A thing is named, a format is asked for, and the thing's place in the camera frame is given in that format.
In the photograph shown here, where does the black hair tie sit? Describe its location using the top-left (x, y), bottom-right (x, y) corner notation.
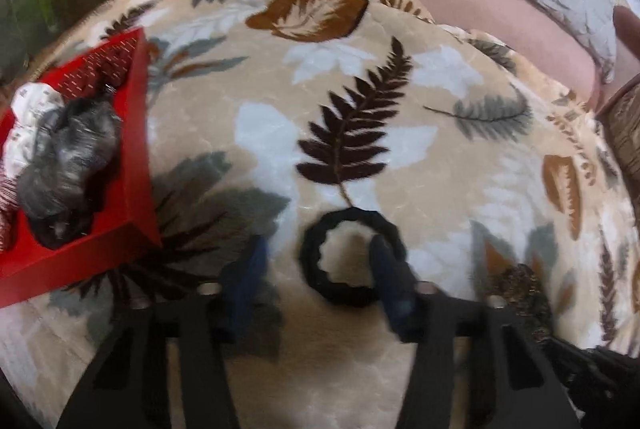
top-left (297, 206), bottom-right (409, 309)

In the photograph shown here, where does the pink mattress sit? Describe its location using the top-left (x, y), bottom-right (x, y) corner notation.
top-left (419, 0), bottom-right (639, 104)

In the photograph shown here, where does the red patterned scrunchie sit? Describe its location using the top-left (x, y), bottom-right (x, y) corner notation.
top-left (53, 35), bottom-right (139, 101)

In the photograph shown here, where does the white floral scrunchie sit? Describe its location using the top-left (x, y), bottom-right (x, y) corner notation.
top-left (2, 82), bottom-right (64, 179)

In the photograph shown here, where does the pink checkered scrunchie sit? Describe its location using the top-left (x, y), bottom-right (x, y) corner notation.
top-left (0, 164), bottom-right (18, 253)

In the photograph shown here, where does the grey black scrunchie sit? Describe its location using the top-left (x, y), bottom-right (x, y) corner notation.
top-left (16, 99), bottom-right (122, 220)

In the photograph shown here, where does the black hair claw clip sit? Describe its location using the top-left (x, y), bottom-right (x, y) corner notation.
top-left (487, 263), bottom-right (553, 343)

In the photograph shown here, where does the leaf pattern plush blanket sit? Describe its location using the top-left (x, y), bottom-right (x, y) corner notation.
top-left (1, 0), bottom-right (639, 428)

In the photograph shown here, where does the red jewelry tray box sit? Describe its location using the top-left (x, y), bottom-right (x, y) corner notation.
top-left (0, 26), bottom-right (164, 310)

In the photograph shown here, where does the striped floral cushion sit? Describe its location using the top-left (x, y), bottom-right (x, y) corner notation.
top-left (597, 76), bottom-right (640, 217)

